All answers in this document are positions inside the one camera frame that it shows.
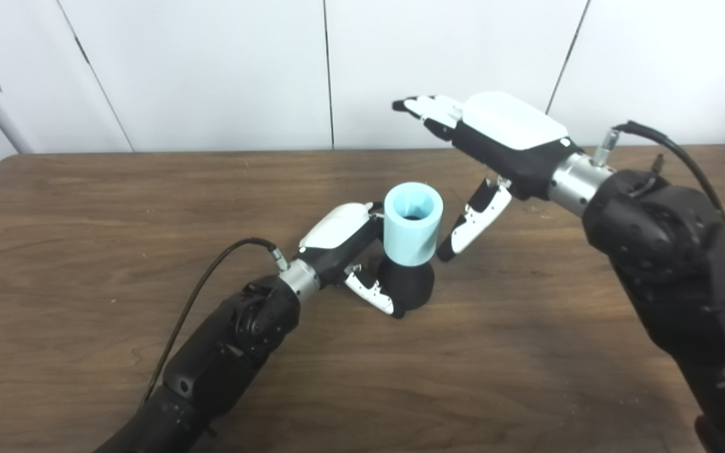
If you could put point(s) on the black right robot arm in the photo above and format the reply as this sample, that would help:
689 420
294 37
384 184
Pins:
671 264

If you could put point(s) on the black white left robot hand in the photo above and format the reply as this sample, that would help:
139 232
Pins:
340 229

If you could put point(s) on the light blue cylinder cup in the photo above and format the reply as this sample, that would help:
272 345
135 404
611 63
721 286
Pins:
410 242

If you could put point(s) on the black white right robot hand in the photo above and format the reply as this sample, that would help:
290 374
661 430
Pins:
513 138

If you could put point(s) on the black flared nozzle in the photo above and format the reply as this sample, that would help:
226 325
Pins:
410 286

